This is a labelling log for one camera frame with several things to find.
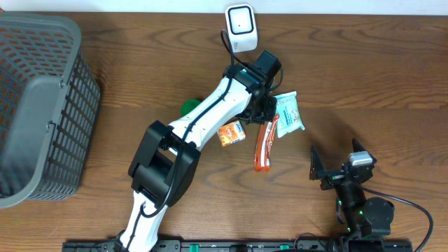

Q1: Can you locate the black mounting rail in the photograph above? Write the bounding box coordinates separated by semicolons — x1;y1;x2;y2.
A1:
62;239;414;252

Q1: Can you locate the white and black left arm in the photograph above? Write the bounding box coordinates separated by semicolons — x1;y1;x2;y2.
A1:
115;50;282;251

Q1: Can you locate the orange red snack bar packet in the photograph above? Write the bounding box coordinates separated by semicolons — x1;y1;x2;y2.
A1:
254;114;279;172

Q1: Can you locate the green lidded white jar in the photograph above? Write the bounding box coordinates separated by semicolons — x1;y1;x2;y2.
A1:
181;99;201;116

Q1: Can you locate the mint green tissue pack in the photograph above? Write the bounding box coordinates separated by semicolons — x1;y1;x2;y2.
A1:
274;91;305;138

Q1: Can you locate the orange small snack box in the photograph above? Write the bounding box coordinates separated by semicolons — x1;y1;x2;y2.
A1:
218;120;246;147

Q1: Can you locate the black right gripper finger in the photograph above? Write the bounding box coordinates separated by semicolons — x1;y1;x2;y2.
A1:
309;146;326;181
351;138;366;153

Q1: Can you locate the grey plastic mesh basket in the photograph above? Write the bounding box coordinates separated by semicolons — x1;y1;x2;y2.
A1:
1;12;102;208

